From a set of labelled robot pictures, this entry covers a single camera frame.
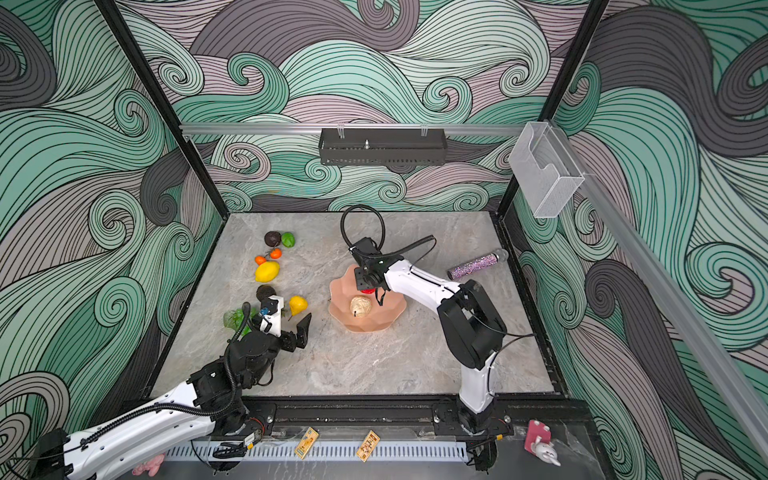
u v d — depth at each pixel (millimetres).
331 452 696
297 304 896
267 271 978
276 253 1061
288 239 1076
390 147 942
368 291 917
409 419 745
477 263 1007
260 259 1025
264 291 925
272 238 1069
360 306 869
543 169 784
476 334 475
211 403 549
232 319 879
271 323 637
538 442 663
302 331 716
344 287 944
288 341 683
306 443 690
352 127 934
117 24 727
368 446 685
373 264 683
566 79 818
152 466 647
